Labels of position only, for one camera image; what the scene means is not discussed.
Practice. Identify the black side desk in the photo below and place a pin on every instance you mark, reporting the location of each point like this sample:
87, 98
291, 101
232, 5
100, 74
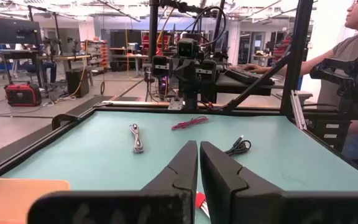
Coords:
228, 85

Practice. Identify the black table clamp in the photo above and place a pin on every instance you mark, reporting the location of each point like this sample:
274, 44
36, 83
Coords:
62, 119

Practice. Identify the black aluminium rig frame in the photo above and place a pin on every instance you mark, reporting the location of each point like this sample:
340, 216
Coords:
294, 62

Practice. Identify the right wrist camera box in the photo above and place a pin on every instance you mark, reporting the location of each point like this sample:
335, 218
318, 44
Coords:
187, 48

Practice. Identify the grey metal mounting plate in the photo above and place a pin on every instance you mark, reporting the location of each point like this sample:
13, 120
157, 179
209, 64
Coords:
176, 104

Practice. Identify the red and black generator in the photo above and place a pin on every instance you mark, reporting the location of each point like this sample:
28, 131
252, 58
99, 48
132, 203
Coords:
23, 95

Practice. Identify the black tower case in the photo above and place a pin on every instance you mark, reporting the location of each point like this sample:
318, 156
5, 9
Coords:
77, 82

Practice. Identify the shelf with red bins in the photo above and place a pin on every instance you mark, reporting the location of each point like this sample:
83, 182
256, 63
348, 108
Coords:
99, 56

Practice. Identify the person at keyboard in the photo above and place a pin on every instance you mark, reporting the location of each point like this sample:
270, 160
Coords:
350, 49

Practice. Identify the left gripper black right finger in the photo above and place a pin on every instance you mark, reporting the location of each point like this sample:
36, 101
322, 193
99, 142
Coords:
228, 193

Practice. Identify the orange translucent plastic bin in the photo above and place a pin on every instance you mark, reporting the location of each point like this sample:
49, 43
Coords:
11, 199

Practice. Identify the black controller box white labels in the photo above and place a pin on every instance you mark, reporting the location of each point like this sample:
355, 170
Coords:
328, 130

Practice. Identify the black monitor on workbench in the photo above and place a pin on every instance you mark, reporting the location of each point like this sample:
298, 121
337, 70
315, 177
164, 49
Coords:
15, 31

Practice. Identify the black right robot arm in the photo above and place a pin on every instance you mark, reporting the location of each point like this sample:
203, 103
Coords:
189, 99

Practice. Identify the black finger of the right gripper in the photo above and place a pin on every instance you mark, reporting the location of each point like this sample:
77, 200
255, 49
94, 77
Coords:
209, 69
160, 67

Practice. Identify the black keyboard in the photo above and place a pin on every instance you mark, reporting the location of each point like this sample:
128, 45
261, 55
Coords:
247, 76

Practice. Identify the silver aluminium rail bracket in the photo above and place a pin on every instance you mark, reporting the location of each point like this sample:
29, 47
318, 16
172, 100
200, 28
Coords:
298, 109

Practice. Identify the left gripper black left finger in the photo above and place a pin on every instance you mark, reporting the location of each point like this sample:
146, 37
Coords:
172, 205

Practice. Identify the green table mat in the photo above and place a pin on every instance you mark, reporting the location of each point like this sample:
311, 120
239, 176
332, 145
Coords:
104, 168

